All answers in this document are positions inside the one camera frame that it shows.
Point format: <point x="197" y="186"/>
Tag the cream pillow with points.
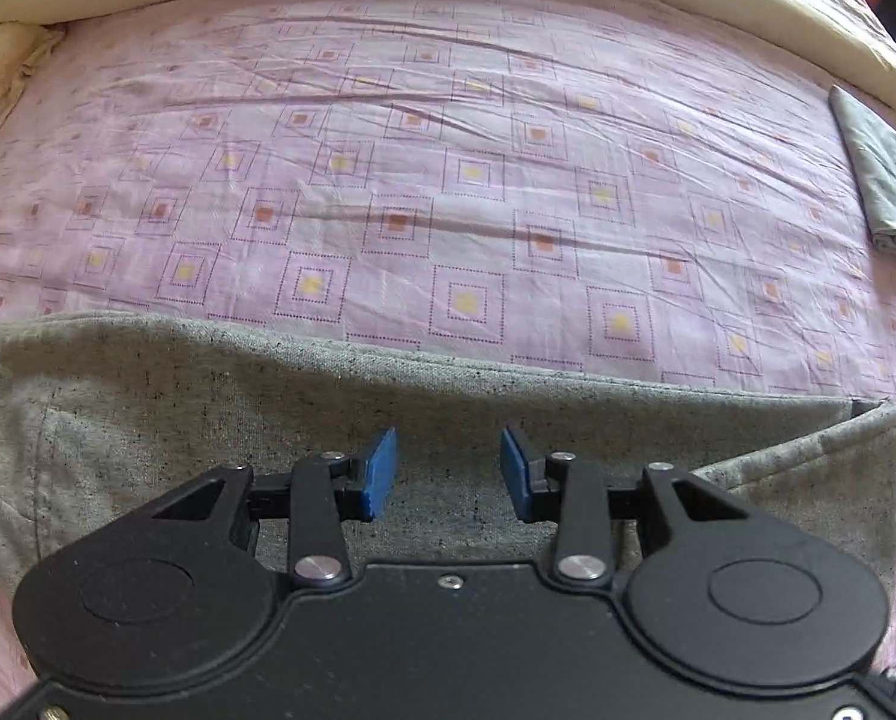
<point x="1" y="82"/>

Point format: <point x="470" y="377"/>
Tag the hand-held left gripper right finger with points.
<point x="515" y="476"/>

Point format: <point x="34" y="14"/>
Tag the pink patterned bed sheet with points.
<point x="448" y="165"/>

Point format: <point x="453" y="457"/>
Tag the folded grey pants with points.
<point x="894" y="180"/>

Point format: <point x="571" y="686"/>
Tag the grey speckled pants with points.
<point x="193" y="405"/>

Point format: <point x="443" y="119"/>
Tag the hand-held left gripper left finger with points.
<point x="380" y="476"/>

